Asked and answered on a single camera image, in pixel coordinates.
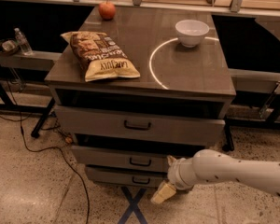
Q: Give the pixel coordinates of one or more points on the grey drawer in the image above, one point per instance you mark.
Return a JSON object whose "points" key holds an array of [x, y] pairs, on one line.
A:
{"points": [[124, 177], [105, 157], [166, 129]]}

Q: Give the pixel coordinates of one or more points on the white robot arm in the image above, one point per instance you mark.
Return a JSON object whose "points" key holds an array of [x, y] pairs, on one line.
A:
{"points": [[208, 166]]}

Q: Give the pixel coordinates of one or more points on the grey drawer cabinet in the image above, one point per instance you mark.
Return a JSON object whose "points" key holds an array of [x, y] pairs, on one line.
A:
{"points": [[174, 80]]}

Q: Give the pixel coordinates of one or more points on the grey bottom drawer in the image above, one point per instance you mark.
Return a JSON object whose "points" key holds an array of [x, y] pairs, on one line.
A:
{"points": [[124, 177]]}

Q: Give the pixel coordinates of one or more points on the grey top drawer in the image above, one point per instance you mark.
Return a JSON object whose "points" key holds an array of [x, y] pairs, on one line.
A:
{"points": [[166, 129]]}

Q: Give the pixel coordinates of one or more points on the brown yellow chip bag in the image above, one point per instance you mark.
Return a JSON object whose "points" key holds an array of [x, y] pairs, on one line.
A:
{"points": [[99, 56]]}

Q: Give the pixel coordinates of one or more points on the white bowl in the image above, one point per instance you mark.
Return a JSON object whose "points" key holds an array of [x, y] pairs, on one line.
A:
{"points": [[191, 33]]}

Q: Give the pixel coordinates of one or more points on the grey side bench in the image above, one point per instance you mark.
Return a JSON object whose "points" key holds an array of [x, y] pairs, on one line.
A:
{"points": [[39, 60]]}

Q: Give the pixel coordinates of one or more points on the red apple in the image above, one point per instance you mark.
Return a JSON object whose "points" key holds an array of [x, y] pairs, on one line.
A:
{"points": [[107, 10]]}

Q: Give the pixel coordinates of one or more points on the clear plastic water bottle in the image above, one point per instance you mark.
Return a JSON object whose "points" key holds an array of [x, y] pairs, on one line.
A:
{"points": [[23, 42]]}

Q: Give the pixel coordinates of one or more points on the small round dish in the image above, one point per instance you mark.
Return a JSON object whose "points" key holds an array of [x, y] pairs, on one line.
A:
{"points": [[8, 47]]}

